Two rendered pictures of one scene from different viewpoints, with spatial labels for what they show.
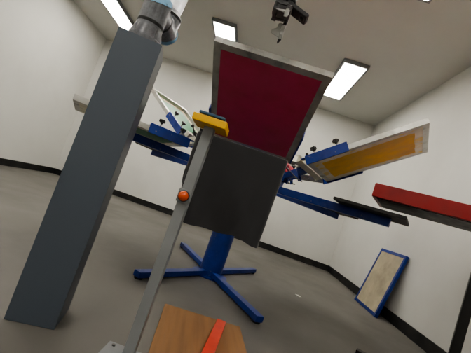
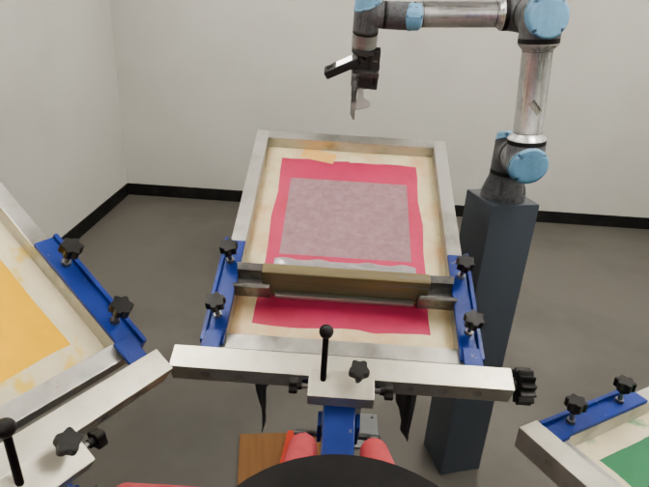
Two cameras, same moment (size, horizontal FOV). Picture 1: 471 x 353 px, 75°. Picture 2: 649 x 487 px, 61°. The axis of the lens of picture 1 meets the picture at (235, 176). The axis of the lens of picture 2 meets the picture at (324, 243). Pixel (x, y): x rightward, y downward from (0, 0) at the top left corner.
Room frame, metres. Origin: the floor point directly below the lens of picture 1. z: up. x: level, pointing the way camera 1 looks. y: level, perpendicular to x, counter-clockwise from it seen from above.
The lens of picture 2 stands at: (3.08, -0.12, 1.80)
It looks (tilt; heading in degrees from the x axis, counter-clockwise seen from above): 24 degrees down; 177
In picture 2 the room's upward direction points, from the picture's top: 4 degrees clockwise
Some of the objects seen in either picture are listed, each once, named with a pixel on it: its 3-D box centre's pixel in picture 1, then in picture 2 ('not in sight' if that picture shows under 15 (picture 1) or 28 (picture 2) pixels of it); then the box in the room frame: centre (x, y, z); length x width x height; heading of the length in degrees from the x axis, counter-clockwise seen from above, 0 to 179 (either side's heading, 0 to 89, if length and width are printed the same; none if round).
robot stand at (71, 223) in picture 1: (92, 174); (473, 340); (1.29, 0.57, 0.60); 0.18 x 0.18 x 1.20; 13
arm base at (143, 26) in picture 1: (146, 34); (505, 183); (1.29, 0.57, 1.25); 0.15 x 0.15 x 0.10
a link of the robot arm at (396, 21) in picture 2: not in sight; (402, 15); (1.39, 0.14, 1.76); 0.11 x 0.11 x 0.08; 87
